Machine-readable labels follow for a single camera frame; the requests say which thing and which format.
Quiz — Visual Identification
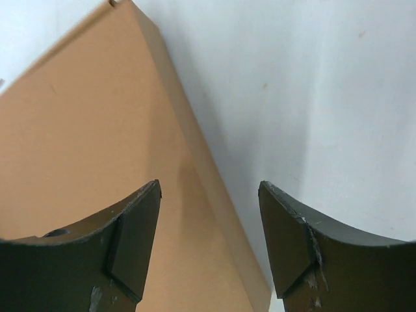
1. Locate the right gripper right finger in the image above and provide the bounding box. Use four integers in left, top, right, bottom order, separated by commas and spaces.
258, 181, 415, 311

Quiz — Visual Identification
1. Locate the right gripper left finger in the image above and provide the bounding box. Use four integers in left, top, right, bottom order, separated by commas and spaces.
1, 180, 162, 311

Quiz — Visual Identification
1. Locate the brown cardboard box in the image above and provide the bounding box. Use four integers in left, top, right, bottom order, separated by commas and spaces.
1, 1, 270, 311

